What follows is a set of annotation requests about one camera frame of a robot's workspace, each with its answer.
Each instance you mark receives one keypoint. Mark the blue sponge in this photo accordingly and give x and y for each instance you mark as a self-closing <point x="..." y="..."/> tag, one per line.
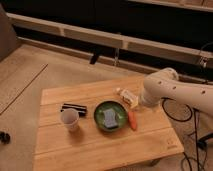
<point x="110" y="119"/>

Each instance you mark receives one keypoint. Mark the white paper cup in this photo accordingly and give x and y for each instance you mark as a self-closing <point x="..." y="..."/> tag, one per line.
<point x="70" y="118"/>

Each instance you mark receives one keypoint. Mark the green bowl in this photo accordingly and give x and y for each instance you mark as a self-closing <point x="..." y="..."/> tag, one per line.
<point x="121" y="115"/>

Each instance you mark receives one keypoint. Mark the orange pepper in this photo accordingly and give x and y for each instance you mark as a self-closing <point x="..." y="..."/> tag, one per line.
<point x="132" y="120"/>

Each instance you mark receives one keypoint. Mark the small black floor object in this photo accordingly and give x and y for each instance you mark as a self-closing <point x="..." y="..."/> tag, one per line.
<point x="4" y="137"/>

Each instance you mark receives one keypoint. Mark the black wall plug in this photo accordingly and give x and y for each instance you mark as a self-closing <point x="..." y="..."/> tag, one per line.
<point x="95" y="57"/>

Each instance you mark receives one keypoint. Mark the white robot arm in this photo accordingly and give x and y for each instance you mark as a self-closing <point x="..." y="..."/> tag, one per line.
<point x="165" y="83"/>

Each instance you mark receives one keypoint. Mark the black striped box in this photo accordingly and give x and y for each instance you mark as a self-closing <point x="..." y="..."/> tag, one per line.
<point x="82" y="110"/>

